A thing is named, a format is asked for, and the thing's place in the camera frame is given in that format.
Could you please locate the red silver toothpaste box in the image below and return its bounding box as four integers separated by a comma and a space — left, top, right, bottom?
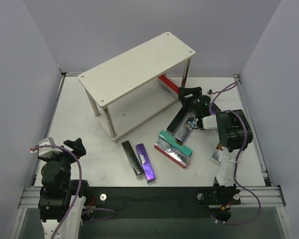
154, 139, 190, 168

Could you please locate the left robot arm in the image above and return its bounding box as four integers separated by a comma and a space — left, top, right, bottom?
32, 137, 91, 239

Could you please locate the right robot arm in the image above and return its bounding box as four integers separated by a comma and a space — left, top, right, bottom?
178, 87, 253, 203

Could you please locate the white two-tier shelf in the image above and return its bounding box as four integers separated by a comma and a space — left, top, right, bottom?
78, 32, 196, 142

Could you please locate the black box under R&O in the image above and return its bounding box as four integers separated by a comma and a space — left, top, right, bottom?
166, 107, 188, 134

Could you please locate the teal toothpaste box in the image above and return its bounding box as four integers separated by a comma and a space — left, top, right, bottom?
158, 130, 193, 157

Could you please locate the black toothpaste box left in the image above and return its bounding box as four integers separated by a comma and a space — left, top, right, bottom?
122, 140, 144, 178

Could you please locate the purple toothpaste box left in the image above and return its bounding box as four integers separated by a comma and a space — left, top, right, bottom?
136, 143, 156, 184

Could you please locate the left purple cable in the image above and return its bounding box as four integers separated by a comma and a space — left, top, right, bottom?
34, 145, 117, 239

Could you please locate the purple cable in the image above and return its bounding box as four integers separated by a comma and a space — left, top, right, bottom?
34, 145, 117, 239
208, 82, 263, 226

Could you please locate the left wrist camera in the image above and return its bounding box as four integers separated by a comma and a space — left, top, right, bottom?
30, 137, 62, 158

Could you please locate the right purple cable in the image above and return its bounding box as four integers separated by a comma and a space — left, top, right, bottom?
208, 82, 263, 226

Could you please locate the aluminium frame rail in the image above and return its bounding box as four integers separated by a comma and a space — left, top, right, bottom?
19, 76, 286, 239

